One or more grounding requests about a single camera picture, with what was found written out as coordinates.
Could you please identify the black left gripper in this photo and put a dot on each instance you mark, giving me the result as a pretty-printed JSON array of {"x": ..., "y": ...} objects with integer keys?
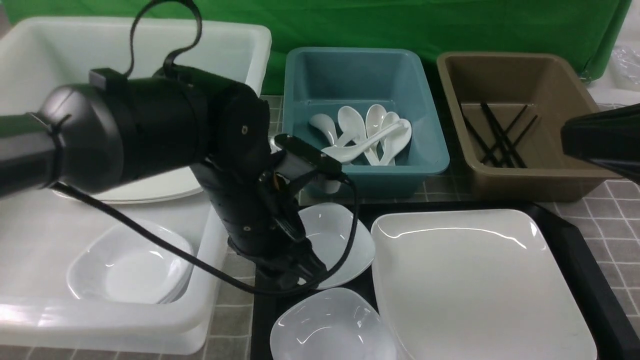
[{"x": 254, "y": 199}]

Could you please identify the small white square plate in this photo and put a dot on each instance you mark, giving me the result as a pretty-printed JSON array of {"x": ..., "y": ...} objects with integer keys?
[{"x": 328, "y": 227}]

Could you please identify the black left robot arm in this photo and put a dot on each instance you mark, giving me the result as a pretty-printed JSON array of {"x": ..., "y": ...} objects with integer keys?
[{"x": 91, "y": 138}]

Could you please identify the large white square plate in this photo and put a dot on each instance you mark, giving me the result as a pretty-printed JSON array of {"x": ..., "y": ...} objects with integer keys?
[{"x": 474, "y": 285}]

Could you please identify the stacked white plates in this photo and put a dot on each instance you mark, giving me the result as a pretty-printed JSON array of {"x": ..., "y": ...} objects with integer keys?
[{"x": 175, "y": 184}]

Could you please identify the white bowl in tub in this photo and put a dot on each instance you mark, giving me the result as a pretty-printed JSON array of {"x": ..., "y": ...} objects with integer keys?
[{"x": 123, "y": 266}]

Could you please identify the teal plastic bin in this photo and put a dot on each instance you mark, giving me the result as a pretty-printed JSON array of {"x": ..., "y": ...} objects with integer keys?
[{"x": 321, "y": 80}]

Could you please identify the black chopstick in bin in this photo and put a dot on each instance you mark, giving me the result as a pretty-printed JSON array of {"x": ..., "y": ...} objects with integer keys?
[
  {"x": 513, "y": 159},
  {"x": 488, "y": 152},
  {"x": 500, "y": 132},
  {"x": 505, "y": 135}
]

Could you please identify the olive brown plastic bin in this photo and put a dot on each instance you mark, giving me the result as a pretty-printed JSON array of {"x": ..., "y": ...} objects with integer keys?
[{"x": 500, "y": 93}]

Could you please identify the grey checked tablecloth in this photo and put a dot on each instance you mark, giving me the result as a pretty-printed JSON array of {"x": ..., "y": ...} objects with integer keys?
[{"x": 610, "y": 220}]

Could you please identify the green backdrop cloth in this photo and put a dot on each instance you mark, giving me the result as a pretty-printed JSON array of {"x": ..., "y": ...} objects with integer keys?
[{"x": 583, "y": 32}]

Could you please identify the clear plastic sheet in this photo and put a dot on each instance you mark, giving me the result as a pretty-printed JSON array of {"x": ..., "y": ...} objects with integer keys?
[{"x": 625, "y": 68}]

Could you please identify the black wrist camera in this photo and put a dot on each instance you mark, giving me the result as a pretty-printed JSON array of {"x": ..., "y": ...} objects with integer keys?
[{"x": 297, "y": 159}]

